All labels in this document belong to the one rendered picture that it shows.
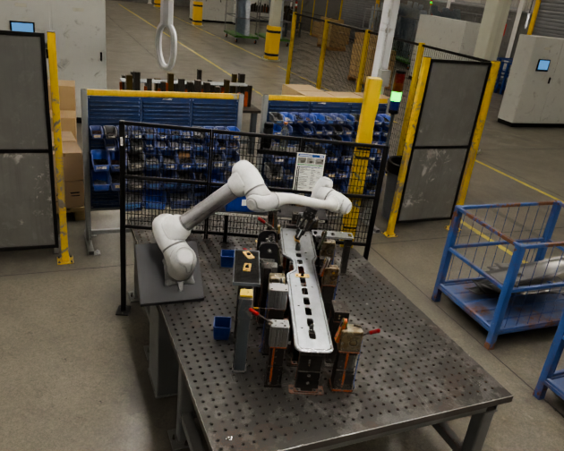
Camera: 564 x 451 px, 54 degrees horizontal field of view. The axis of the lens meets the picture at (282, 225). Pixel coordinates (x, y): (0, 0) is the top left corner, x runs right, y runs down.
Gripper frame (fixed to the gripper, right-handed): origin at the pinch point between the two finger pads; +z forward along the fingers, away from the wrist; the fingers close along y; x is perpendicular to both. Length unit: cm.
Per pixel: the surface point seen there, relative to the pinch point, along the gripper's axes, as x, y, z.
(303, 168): 52, -6, -31
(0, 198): 120, -212, 108
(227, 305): -33, -29, 50
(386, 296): -11, 70, 13
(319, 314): -86, 6, 10
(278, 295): -83, -17, 9
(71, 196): 226, -176, 126
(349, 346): -109, 19, 10
